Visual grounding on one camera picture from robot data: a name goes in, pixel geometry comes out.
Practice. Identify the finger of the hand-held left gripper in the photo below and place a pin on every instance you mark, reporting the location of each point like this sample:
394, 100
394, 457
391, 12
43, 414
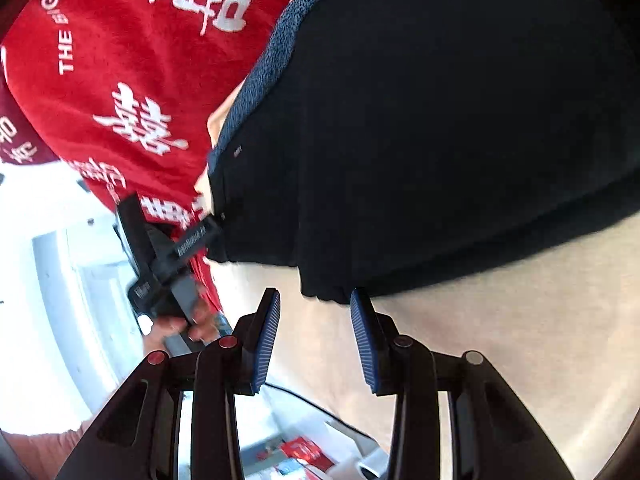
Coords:
211, 230

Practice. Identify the cream towel blanket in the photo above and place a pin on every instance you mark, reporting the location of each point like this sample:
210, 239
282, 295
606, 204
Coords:
500, 360

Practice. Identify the red printed blanket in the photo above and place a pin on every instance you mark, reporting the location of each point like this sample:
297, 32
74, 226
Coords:
125, 60

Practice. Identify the person's left forearm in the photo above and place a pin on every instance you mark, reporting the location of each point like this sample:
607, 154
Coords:
40, 442

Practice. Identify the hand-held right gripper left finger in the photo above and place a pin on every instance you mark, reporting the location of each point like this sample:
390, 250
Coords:
264, 345

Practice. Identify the black pants with blue waistband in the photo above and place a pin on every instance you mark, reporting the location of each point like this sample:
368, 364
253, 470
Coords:
425, 135

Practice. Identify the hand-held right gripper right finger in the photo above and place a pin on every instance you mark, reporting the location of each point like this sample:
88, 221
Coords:
364, 347

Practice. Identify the red box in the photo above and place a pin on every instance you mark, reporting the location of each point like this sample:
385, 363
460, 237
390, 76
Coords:
305, 452

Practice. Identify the person's left hand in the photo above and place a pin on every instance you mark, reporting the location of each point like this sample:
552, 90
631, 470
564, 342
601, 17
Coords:
200, 327

